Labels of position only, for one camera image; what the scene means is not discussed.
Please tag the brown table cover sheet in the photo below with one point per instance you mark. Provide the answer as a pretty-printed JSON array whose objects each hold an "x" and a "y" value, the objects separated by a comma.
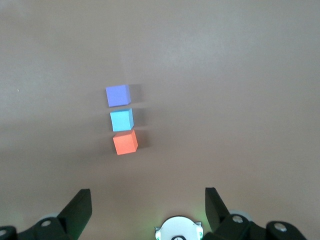
[{"x": 212, "y": 75}]

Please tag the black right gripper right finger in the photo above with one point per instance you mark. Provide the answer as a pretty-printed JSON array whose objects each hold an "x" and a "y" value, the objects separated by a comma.
[{"x": 220, "y": 220}]

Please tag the light blue foam block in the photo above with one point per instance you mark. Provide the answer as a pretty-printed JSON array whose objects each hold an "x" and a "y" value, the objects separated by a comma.
[{"x": 120, "y": 121}]

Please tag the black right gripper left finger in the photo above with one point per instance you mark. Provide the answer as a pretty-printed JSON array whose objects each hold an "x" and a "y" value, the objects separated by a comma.
[{"x": 72, "y": 217}]

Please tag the orange foam block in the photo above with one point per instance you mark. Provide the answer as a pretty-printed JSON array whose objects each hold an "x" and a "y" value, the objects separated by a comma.
[{"x": 124, "y": 143}]

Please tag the purple foam block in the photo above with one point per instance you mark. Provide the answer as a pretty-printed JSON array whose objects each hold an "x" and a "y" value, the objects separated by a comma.
[{"x": 117, "y": 96}]

